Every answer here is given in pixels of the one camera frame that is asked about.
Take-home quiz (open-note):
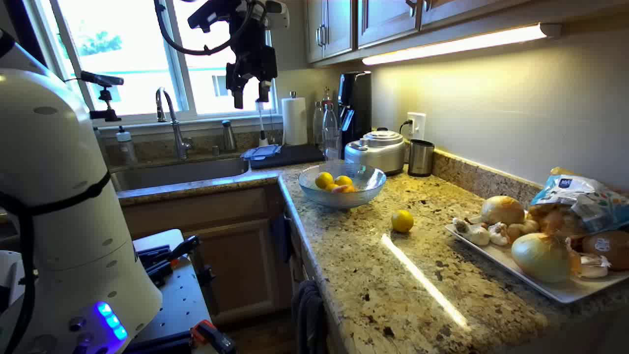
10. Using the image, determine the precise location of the dark hanging towel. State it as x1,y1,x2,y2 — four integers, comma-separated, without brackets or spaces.
292,279,331,354

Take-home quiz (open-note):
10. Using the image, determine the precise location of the black soda maker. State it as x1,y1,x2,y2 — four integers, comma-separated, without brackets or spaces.
337,69,374,157

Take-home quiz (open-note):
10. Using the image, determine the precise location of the kitchen sink basin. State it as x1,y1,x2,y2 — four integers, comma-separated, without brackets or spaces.
111,155,250,193

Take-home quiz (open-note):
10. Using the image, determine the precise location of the chrome sink sprayer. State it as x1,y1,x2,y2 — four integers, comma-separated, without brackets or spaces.
221,118,241,153

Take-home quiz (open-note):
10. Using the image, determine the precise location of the blue white plastic bag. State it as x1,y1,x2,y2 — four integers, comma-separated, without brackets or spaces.
529,171,629,236

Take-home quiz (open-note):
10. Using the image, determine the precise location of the white wall outlet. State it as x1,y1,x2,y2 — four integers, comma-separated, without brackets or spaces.
406,110,429,142

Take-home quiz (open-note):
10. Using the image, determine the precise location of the yellow lemon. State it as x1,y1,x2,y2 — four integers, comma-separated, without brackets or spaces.
390,209,417,236
315,171,337,193

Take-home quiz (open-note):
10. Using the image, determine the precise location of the white window frame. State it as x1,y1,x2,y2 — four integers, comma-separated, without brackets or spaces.
26,0,286,128

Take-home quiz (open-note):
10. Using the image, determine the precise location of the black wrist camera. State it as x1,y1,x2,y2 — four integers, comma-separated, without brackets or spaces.
186,0,229,35

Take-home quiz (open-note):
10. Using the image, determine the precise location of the chrome kitchen faucet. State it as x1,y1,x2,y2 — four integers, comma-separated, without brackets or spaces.
154,87,193,161

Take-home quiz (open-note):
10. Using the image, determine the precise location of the white mushroom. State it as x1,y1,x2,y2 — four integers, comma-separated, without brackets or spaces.
469,224,494,250
490,222,514,250

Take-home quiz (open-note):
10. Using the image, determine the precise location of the grey robot mounting table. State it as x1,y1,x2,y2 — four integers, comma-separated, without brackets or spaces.
125,226,221,354

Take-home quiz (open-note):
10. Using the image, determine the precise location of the clear soap dispenser bottle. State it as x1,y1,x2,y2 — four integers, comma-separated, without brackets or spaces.
115,124,138,165

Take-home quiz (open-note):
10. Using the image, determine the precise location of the black tool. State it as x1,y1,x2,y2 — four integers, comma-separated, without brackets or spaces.
136,234,203,285

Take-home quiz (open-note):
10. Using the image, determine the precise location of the black camera on stand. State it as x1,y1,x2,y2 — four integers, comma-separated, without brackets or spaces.
79,69,127,124

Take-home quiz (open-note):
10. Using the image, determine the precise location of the orange black clamp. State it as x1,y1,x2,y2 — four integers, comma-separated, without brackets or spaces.
189,319,239,354

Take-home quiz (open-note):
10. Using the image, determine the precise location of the white paper towel roll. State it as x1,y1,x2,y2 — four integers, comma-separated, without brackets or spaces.
282,91,311,148

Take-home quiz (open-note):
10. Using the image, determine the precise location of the stainless steel cup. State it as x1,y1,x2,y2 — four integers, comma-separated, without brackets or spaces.
408,138,437,177

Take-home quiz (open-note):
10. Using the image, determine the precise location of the large pale onion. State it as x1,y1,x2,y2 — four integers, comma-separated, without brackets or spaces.
510,232,575,285

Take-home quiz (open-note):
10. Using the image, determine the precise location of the wooden base cabinet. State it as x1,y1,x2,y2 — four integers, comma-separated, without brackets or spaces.
121,183,298,330

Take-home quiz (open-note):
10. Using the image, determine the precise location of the round brown onion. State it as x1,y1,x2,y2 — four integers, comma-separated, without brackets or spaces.
480,195,528,228

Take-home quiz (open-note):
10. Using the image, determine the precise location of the white rectangular plate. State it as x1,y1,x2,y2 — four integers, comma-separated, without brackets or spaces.
451,218,629,305

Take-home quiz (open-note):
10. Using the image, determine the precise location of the clear glass bottle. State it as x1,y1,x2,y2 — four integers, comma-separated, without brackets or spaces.
319,96,345,161

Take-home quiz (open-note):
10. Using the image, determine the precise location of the white dish brush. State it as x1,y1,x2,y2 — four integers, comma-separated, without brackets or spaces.
254,100,272,148

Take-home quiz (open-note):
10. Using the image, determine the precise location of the white garlic bulb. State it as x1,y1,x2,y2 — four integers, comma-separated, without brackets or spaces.
577,252,614,281

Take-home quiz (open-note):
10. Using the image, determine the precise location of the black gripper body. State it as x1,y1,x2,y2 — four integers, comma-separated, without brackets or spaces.
225,43,280,91

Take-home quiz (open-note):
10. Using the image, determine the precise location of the under-cabinet light bar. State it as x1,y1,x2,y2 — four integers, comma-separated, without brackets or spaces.
360,22,565,67

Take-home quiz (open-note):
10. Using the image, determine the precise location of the wooden upper cabinet door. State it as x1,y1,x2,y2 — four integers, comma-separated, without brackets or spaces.
357,0,421,49
419,0,533,30
303,0,358,65

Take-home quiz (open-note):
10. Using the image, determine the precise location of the clear glass bowl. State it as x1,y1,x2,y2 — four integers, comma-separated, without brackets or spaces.
298,159,390,210

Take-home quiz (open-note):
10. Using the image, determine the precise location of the brown onion under bag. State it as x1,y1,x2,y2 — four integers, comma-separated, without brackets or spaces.
529,203,586,240

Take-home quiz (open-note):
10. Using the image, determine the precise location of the black ribbed drying mat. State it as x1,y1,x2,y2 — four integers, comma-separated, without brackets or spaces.
241,144,327,173

